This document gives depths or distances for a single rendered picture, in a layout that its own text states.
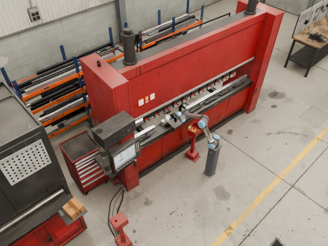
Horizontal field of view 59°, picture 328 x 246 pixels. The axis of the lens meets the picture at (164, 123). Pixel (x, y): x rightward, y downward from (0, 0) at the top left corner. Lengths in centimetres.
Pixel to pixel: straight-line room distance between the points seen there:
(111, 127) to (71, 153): 130
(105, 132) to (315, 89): 595
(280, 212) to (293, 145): 163
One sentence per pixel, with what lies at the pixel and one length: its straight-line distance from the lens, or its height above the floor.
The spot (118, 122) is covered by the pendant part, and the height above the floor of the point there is 195.
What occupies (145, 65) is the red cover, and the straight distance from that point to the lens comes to 396.
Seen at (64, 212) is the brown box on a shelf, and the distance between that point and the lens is 411.
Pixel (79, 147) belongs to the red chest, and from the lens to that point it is 474.
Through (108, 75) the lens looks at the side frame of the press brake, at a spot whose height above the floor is 230.
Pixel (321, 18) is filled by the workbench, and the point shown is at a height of 90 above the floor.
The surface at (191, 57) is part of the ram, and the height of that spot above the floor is 204.
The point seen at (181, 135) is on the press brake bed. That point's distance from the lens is 538.
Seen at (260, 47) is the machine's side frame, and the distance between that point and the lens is 592.
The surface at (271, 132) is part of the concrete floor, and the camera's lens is 656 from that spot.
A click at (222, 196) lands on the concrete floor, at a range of 529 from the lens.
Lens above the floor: 444
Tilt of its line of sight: 45 degrees down
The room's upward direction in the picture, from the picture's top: straight up
